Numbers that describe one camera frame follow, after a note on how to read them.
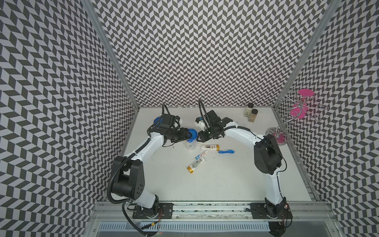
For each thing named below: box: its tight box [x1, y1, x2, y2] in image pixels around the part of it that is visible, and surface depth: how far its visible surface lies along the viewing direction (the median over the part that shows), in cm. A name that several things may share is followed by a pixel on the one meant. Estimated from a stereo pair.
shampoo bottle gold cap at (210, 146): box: [200, 144, 220, 152], surface depth 96 cm
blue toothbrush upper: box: [218, 150, 235, 154], surface depth 96 cm
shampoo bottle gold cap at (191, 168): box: [187, 157, 206, 174], surface depth 88 cm
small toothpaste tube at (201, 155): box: [194, 150, 209, 160], surface depth 93 cm
